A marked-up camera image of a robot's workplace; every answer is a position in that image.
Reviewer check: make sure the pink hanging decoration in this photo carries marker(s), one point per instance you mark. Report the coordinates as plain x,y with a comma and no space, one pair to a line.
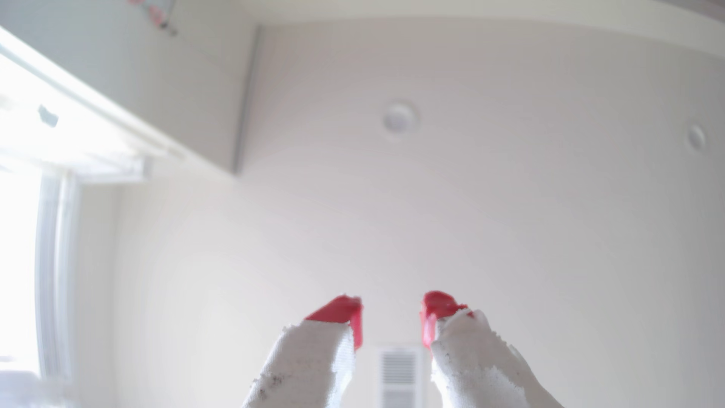
156,14

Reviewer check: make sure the white window frame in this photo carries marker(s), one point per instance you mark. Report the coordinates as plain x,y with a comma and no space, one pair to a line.
54,272

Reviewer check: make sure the round recessed ceiling light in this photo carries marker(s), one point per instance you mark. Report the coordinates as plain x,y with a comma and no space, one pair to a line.
400,118

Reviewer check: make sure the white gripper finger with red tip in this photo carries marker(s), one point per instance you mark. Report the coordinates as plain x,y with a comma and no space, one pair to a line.
308,362
476,362

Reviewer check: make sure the white louvered air vent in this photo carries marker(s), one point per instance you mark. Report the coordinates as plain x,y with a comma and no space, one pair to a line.
399,377

